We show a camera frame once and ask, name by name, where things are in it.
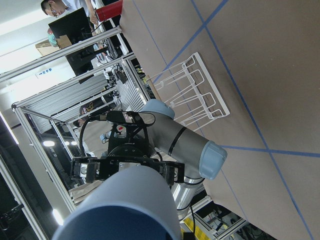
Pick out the cardboard box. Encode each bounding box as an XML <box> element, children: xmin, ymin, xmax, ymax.
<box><xmin>35</xmin><ymin>35</ymin><xmax>72</xmax><ymax>56</ymax></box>

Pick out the black computer monitor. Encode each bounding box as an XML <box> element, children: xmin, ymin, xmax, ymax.
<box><xmin>48</xmin><ymin>7</ymin><xmax>93</xmax><ymax>49</ymax></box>

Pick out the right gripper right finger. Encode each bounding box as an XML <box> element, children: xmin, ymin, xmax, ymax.
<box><xmin>159</xmin><ymin>161</ymin><xmax>185</xmax><ymax>185</ymax></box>

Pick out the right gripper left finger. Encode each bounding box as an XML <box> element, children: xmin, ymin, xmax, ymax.
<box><xmin>70</xmin><ymin>156</ymin><xmax>100</xmax><ymax>183</ymax></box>

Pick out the white wire cup holder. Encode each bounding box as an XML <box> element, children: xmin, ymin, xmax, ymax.
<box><xmin>146</xmin><ymin>52</ymin><xmax>230</xmax><ymax>132</ymax></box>

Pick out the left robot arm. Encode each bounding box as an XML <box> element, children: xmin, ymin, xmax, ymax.
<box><xmin>106</xmin><ymin>99</ymin><xmax>228</xmax><ymax>220</ymax></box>

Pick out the red cylinder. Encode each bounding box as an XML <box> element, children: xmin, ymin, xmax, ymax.
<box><xmin>95</xmin><ymin>0</ymin><xmax>123</xmax><ymax>22</ymax></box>

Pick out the person with glasses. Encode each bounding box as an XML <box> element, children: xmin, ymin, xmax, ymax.
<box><xmin>40</xmin><ymin>0</ymin><xmax>98</xmax><ymax>26</ymax></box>

